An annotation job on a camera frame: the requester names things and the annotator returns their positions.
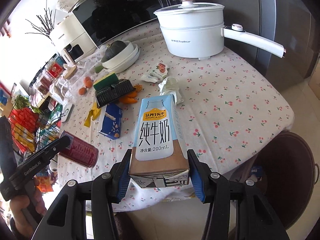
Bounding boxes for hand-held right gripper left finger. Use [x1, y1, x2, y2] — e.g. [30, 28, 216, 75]
[32, 149, 133, 240]

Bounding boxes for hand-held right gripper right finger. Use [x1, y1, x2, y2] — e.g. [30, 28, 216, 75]
[186, 149, 287, 240]

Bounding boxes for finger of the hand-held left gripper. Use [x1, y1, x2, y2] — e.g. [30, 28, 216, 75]
[37, 135, 72, 159]

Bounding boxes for red drink can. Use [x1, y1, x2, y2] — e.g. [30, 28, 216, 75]
[58, 130, 100, 168]

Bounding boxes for yellow wrapper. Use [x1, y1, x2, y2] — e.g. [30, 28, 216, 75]
[84, 102, 100, 128]

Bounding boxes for light blue milk carton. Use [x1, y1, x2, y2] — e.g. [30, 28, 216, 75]
[128, 95, 190, 189]

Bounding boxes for large orange peel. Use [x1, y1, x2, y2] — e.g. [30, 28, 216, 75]
[119, 92, 138, 104]

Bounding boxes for brown round trash bin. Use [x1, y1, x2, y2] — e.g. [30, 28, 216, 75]
[255, 131, 320, 230]

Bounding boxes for white nut packet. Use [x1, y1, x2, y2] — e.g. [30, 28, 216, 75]
[140, 64, 168, 83]

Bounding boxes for person's left hand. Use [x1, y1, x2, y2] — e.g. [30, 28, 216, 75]
[9, 180, 48, 240]

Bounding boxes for black plastic tray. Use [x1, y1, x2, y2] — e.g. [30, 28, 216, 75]
[96, 79, 135, 108]

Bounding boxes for green and yellow sponge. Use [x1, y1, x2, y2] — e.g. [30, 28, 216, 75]
[94, 72, 119, 90]

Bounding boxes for cherry print tablecloth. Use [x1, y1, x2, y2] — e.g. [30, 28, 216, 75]
[50, 20, 294, 213]

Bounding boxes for crumpled white paper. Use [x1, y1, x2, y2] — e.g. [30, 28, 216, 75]
[159, 76, 184, 105]

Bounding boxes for stack of white bowls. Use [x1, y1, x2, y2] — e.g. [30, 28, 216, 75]
[101, 41, 140, 74]

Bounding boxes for dark green squash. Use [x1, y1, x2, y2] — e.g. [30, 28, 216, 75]
[104, 41, 130, 62]

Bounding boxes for white air fryer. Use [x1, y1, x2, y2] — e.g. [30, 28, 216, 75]
[49, 9, 97, 67]

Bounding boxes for dry branches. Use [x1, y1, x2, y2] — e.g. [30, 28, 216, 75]
[25, 0, 59, 40]

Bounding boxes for black microwave oven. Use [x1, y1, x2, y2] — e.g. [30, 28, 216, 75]
[72, 0, 193, 48]

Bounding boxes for white electric pot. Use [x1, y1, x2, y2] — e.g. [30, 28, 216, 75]
[153, 0, 287, 60]

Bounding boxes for grey refrigerator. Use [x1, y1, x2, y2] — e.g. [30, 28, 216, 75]
[187, 0, 320, 80]

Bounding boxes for black wire snack basket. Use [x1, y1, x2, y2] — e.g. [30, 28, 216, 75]
[7, 97, 63, 153]

